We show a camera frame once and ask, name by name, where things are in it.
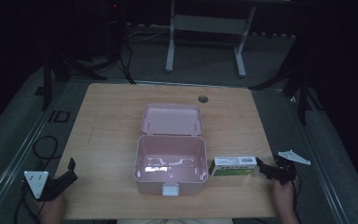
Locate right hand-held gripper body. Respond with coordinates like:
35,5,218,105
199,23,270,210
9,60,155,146
268,149,312,186

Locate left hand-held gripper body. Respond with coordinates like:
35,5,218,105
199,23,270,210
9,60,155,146
23,170,63,203

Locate white and green medicine box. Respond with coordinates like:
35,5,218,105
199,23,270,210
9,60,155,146
208,155,258,178

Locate pink plastic storage box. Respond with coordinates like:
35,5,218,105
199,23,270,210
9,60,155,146
132,103,209,197

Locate person's right hand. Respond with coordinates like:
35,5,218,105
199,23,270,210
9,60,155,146
271,178,296,209

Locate person's left hand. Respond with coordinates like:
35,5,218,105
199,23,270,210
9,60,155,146
35,192,66,220

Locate black tripod stand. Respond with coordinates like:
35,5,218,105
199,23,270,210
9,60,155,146
41,50,108,112
247,36,324,126

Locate dark equipment stand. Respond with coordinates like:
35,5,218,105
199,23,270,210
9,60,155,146
103,0,129,63

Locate left hand-held gripper cable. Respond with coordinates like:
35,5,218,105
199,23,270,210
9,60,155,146
13,181,42,224

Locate hand-held gripper cable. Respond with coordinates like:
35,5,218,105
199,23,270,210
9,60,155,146
290,178,303,224
13,181,42,224

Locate black looped floor cable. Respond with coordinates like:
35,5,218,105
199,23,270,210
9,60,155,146
32,135,62,161

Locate right hand-held gripper cable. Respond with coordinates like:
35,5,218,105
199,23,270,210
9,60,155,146
290,178,303,224

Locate black hanging cables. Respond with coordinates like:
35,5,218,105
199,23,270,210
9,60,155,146
117,38,137,86

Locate white floor cable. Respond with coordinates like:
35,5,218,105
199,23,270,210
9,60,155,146
124,28,171,43

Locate white metal desk frame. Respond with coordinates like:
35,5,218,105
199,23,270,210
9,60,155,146
165,0,257,78

